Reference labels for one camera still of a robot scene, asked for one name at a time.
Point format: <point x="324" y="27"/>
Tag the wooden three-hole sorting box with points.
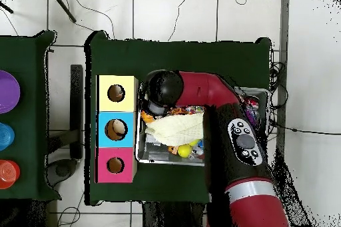
<point x="130" y="104"/>

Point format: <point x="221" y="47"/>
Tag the silver mesh bin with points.
<point x="154" y="155"/>

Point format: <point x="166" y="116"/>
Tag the cream cloth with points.
<point x="178" y="128"/>

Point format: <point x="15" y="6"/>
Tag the crumpled polka-dot paper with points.
<point x="195" y="109"/>

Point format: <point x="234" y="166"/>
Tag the yellow ball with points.
<point x="184" y="150"/>

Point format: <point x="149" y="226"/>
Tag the dark green tablecloth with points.
<point x="186" y="56"/>

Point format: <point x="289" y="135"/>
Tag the dark green side-table cloth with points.
<point x="34" y="131"/>

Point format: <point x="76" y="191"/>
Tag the dark tripod leg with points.
<point x="6" y="7"/>
<point x="64" y="6"/>

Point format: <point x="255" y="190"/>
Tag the purple plastic bowl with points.
<point x="8" y="91"/>

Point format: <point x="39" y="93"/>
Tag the blue plastic bowl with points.
<point x="5" y="136"/>

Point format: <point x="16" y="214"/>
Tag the orange plastic bowl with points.
<point x="9" y="173"/>

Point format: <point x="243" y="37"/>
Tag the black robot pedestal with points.
<point x="170" y="216"/>

